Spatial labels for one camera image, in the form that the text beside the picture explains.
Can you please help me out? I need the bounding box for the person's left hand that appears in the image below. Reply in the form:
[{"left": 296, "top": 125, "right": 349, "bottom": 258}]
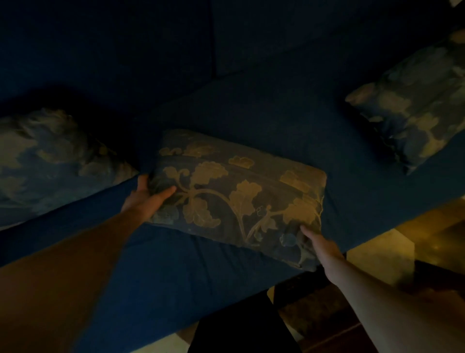
[{"left": 121, "top": 174, "right": 177, "bottom": 223}]

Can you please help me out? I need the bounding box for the person's right hand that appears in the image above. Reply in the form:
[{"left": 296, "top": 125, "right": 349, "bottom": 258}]
[{"left": 300, "top": 225, "right": 345, "bottom": 283}]

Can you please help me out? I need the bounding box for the rectangular floral leaf-print cushion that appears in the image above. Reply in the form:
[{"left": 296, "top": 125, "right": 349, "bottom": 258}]
[{"left": 147, "top": 128, "right": 327, "bottom": 273}]

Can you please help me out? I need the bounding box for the person's right forearm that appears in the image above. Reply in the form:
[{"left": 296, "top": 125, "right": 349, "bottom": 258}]
[{"left": 327, "top": 256, "right": 465, "bottom": 353}]

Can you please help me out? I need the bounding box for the person's left forearm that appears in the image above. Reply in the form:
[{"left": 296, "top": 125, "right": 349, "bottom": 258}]
[{"left": 0, "top": 209, "right": 146, "bottom": 353}]

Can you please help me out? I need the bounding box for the dark blue sofa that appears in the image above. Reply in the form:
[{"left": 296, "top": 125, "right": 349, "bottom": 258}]
[{"left": 0, "top": 0, "right": 465, "bottom": 353}]

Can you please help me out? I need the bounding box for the large blue floral cushion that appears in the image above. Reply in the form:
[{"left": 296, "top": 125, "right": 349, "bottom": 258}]
[{"left": 0, "top": 108, "right": 139, "bottom": 230}]

